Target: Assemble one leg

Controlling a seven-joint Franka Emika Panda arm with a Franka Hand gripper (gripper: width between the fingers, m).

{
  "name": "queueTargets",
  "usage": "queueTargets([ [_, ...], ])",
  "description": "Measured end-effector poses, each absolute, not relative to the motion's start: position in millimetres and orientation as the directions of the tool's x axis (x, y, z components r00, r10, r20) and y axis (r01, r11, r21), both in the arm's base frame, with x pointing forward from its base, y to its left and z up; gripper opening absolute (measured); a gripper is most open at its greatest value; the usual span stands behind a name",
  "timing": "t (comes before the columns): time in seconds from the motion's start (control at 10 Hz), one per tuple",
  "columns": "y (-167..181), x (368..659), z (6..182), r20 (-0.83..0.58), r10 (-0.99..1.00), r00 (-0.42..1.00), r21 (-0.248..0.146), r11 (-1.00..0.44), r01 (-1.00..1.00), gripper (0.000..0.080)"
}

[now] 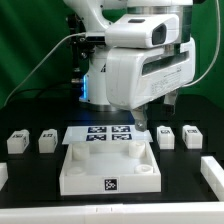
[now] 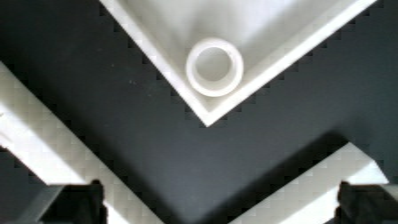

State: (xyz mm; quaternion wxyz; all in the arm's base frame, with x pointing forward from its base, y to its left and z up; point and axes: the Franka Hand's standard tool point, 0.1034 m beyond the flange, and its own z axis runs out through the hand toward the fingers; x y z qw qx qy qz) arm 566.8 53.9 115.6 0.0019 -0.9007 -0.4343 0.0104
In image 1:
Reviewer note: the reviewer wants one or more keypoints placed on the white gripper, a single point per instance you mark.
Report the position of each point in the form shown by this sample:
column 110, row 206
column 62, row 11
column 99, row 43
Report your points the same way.
column 135, row 77

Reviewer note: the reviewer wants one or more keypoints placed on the white square tabletop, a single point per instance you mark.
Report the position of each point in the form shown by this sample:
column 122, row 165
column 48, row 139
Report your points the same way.
column 109, row 167

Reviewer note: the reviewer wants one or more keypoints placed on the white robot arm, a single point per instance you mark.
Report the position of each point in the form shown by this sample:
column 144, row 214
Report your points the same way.
column 98, row 15

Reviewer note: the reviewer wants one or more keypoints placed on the white sheet with markers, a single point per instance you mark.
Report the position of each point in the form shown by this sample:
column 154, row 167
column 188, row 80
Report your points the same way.
column 104, row 133

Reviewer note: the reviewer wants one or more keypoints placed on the white right fence block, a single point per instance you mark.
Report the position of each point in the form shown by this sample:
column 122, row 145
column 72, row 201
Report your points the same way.
column 214, row 175

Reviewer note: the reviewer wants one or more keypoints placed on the white fence block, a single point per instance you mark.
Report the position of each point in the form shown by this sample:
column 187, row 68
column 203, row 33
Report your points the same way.
column 3, row 174
column 214, row 175

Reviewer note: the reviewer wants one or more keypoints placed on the white front fence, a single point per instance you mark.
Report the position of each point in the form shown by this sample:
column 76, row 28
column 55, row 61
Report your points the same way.
column 162, row 213

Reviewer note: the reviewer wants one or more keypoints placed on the white left fence block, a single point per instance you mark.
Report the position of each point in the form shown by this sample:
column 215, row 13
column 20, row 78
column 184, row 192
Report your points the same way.
column 3, row 174

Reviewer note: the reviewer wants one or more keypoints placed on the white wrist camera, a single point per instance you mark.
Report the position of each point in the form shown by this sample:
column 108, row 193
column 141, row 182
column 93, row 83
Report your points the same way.
column 143, row 31

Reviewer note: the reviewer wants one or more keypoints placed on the black camera on base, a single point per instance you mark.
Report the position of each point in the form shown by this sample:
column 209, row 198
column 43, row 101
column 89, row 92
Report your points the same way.
column 95, row 38

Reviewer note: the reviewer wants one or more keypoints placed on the black camera stand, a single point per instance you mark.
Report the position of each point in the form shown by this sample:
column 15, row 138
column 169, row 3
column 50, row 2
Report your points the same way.
column 75, row 26

